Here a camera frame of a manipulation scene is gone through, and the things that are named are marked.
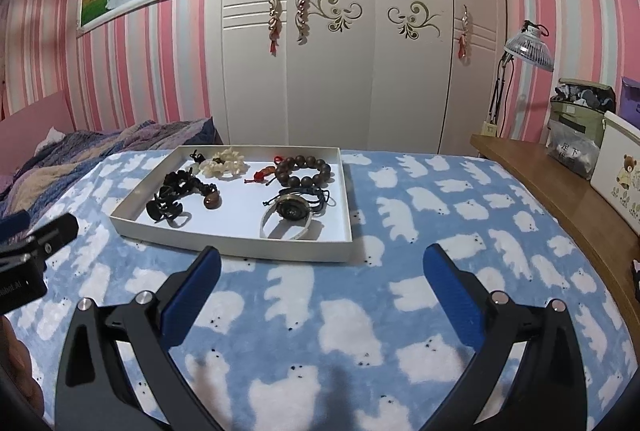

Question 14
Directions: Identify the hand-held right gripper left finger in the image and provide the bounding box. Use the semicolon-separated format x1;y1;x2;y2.
54;246;223;431

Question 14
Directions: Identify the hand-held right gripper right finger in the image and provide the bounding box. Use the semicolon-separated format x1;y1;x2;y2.
422;243;588;431

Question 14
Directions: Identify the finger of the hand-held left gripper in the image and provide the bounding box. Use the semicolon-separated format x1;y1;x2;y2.
0;210;30;245
0;214;80;263

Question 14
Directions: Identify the white shallow tray box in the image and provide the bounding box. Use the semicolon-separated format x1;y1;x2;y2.
109;145;355;262

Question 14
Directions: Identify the black hair claw clip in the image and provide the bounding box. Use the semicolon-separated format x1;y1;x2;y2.
146;195;193;228

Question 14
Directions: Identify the brown amber pendant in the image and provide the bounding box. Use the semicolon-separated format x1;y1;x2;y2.
187;178;222;211

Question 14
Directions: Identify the black scrunchie with rhinestone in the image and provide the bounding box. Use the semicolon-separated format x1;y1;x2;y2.
162;171;190;192

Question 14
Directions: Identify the white flower bead bracelet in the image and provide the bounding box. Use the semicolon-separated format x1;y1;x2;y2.
200;147;248;181

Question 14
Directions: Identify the white strap wristwatch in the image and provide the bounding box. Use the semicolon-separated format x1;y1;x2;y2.
259;192;321;241

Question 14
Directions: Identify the orange stone red knot pendant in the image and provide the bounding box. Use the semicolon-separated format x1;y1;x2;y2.
244;165;276;186

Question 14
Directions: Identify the black braided cord bracelet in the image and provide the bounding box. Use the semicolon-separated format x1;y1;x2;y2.
262;186;333;216

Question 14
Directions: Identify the dark wooden bead bracelet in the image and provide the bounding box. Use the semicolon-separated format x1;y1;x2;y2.
274;154;333;189

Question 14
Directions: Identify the person's left hand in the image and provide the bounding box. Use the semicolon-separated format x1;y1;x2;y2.
0;315;45;431

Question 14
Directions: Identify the blue blanket with white bears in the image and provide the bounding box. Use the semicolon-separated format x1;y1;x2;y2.
0;148;640;431

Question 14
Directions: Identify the pink headboard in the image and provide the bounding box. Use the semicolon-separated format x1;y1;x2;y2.
0;90;77;134

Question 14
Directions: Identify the wooden desk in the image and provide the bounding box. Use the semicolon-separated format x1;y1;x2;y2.
470;134;640;337

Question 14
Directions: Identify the clear plastic bag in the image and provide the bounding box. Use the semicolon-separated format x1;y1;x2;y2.
546;118;601;179

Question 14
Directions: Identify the white wardrobe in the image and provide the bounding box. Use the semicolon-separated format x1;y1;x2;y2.
205;0;508;157

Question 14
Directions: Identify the green fabric storage bag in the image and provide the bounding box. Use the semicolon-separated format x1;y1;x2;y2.
550;78;617;147

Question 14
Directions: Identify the white box with bear print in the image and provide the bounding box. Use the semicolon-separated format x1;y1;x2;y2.
590;111;640;227

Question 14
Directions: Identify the silver desk lamp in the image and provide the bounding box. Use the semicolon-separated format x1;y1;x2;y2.
487;20;556;132

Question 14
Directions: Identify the purple box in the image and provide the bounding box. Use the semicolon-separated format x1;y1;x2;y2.
620;76;640;122

